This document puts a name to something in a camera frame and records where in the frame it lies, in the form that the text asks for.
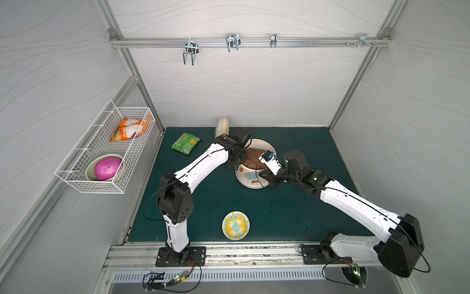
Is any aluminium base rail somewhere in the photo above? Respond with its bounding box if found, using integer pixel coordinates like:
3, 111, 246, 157
102, 241, 383, 272

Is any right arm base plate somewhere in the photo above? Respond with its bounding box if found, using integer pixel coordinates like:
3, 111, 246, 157
298, 244, 331, 265

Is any double metal hook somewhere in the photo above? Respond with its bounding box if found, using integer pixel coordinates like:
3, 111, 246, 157
182, 40, 199, 66

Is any white wire wall basket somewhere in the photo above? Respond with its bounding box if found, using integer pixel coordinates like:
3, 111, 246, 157
55, 100, 155, 194

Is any metal bracket hook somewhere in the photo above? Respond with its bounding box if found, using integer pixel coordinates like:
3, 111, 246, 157
345, 33, 378, 49

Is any brown clay mud lump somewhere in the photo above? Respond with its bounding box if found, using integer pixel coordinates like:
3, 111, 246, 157
243, 148, 267, 170

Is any right base wiring bundle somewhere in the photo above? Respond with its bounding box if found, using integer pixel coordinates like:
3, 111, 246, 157
297, 240, 368, 287

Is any metal loop hook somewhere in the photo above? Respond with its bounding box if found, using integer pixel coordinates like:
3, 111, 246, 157
225, 33, 241, 52

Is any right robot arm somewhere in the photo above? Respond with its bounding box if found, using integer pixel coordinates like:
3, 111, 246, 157
259, 150, 424, 278

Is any left base wiring bundle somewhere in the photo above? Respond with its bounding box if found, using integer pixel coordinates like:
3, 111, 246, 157
141, 253, 203, 293

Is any cream plate on edge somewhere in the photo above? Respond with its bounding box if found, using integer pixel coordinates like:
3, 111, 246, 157
214, 117, 230, 138

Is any orange white snack bag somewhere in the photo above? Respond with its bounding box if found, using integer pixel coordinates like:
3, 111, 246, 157
110, 114, 152, 143

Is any yellow teal patterned bowl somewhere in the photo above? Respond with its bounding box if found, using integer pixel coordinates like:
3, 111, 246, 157
222, 211, 251, 241

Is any small metal clip hook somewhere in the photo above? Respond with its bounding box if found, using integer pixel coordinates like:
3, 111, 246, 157
270, 33, 277, 49

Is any base wiring bundle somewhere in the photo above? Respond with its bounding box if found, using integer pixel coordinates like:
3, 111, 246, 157
297, 240, 368, 287
141, 253, 203, 293

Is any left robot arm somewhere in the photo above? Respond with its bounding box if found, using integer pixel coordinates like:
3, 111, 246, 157
156, 127, 252, 262

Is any aluminium top rail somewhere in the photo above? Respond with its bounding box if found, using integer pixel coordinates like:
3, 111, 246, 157
110, 36, 392, 49

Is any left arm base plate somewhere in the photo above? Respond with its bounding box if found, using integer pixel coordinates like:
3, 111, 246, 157
155, 246, 207, 268

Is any green snack packet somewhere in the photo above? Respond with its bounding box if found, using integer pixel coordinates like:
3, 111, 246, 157
171, 132, 201, 155

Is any white ceramic pot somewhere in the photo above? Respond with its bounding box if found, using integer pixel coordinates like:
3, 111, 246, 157
236, 139, 277, 189

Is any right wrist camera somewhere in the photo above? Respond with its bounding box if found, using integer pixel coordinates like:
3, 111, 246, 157
258, 150, 283, 175

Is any green table mat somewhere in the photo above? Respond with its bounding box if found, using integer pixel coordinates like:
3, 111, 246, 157
129, 127, 369, 242

